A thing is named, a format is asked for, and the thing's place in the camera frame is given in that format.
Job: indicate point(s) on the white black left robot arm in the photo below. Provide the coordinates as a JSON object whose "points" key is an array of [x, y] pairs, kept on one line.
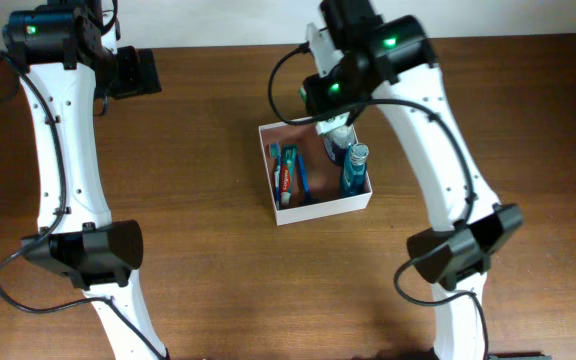
{"points": [[67, 56]]}

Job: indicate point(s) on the green soap box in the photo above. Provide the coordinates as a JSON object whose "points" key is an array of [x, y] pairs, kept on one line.
{"points": [[330, 125]]}

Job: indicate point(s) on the blue disposable razor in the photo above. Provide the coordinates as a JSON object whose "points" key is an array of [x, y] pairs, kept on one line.
{"points": [[308, 199]]}

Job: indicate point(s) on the dark blue spray bottle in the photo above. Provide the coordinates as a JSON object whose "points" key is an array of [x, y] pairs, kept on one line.
{"points": [[337, 142]]}

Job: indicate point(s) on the blue white toothbrush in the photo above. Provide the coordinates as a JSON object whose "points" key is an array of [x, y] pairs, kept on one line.
{"points": [[275, 153]]}

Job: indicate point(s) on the teal mouthwash bottle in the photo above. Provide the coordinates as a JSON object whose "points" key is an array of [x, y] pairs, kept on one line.
{"points": [[352, 178]]}

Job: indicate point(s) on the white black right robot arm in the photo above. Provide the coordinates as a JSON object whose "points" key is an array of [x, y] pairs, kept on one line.
{"points": [[363, 60]]}

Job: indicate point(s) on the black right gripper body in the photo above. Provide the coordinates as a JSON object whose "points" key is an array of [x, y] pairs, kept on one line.
{"points": [[336, 92]]}

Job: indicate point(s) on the green Colgate toothpaste tube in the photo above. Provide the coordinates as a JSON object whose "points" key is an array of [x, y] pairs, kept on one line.
{"points": [[289, 154]]}

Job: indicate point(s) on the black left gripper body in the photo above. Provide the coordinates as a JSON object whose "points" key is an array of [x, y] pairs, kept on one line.
{"points": [[126, 77]]}

